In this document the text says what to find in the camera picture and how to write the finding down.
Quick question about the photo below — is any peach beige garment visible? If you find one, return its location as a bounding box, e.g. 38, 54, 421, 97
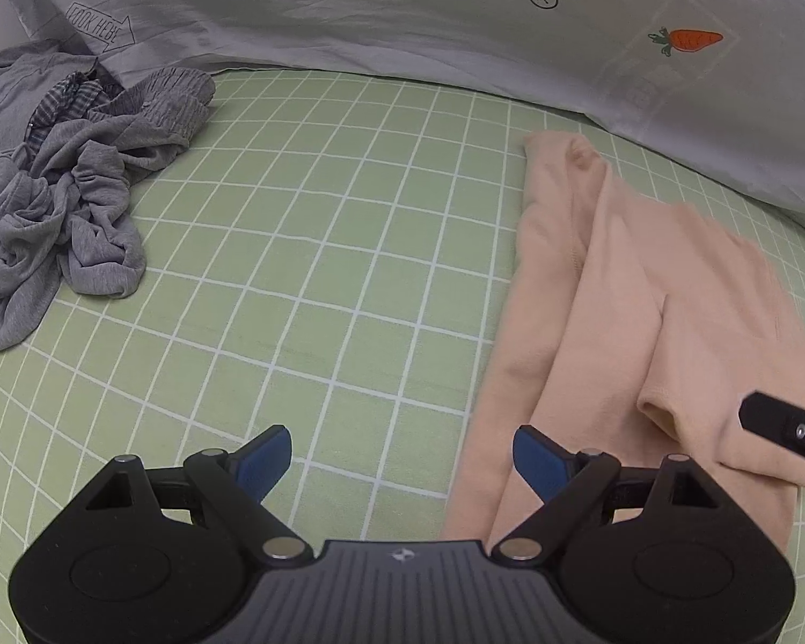
443, 131, 805, 547

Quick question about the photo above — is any grey sweatshirt pile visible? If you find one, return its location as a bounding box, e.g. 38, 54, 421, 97
0, 41, 215, 352

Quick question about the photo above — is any green grid bed sheet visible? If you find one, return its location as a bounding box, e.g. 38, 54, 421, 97
0, 70, 805, 642

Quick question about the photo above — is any grey printed duvet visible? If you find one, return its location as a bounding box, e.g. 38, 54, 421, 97
11, 0, 805, 227

